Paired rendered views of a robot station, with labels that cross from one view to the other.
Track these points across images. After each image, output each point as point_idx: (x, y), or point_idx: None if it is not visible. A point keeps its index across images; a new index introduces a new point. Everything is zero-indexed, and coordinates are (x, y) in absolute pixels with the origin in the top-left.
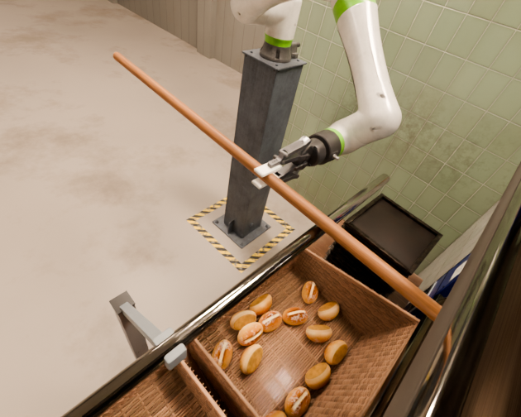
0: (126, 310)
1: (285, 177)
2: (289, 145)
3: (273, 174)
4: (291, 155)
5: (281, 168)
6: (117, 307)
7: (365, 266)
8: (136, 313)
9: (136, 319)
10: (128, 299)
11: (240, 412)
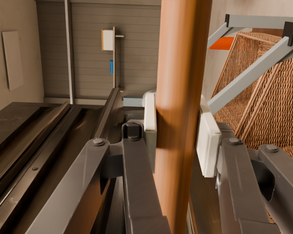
0: (263, 54)
1: (285, 222)
2: (63, 181)
3: (156, 152)
4: (125, 211)
5: (226, 178)
6: (283, 35)
7: None
8: (246, 71)
9: (233, 80)
10: (290, 35)
11: None
